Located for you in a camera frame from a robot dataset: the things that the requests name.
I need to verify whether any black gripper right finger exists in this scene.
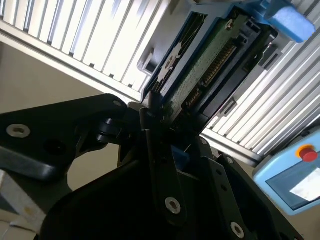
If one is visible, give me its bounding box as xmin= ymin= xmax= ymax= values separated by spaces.
xmin=198 ymin=138 xmax=298 ymax=240

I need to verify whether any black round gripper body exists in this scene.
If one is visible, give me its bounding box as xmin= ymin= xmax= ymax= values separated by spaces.
xmin=41 ymin=159 xmax=226 ymax=240

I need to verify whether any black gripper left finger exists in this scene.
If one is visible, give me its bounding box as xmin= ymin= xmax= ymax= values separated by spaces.
xmin=0 ymin=91 xmax=188 ymax=226

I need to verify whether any hard disk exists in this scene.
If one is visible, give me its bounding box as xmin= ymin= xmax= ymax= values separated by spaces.
xmin=141 ymin=0 xmax=316 ymax=173

